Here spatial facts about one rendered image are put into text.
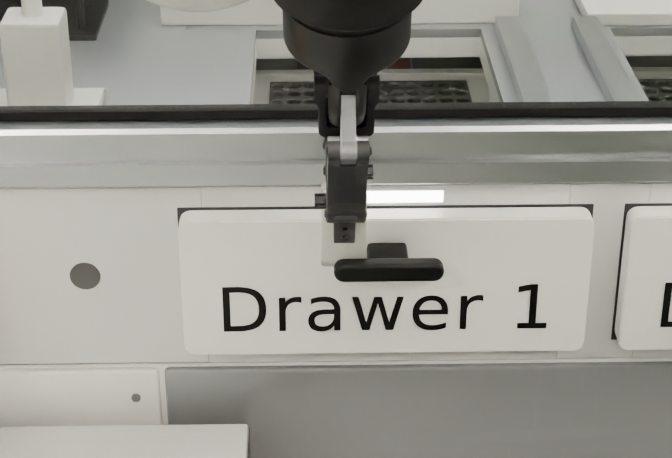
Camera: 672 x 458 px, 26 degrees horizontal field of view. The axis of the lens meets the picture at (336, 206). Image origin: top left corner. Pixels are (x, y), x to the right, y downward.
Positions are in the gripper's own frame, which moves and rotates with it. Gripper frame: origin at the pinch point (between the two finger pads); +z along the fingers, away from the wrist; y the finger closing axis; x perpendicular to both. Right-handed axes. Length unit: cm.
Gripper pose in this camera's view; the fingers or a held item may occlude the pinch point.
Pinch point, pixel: (343, 225)
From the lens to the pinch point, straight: 98.0
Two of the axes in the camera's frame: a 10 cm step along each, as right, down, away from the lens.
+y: 0.2, 7.3, -6.8
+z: -0.1, 6.8, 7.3
